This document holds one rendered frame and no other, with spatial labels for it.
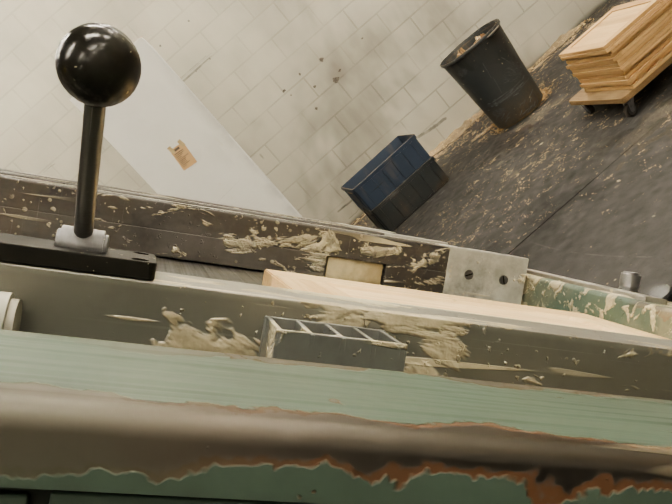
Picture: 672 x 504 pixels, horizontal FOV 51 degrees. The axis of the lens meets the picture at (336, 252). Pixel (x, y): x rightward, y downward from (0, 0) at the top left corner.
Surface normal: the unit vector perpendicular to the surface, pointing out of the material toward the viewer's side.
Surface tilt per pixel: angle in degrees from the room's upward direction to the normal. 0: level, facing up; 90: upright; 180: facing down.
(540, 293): 39
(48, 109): 90
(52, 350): 51
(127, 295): 90
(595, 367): 90
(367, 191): 90
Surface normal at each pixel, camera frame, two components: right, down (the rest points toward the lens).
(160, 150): 0.15, 0.18
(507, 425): 0.16, -0.99
